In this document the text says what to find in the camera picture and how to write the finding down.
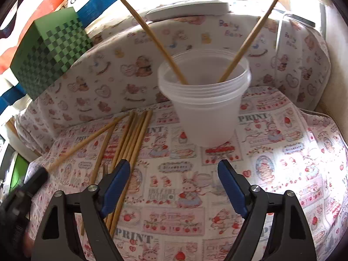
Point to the striped Hermes Paris curtain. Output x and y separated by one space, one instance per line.
15 23

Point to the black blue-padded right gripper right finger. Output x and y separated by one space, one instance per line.
290 236

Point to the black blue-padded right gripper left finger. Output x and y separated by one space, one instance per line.
58 238

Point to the green checkered box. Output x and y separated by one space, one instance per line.
51 45

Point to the white desk lamp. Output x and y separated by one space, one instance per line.
188 9

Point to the baby bear print cloth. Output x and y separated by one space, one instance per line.
120 71

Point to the translucent white plastic cup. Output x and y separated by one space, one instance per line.
207 108

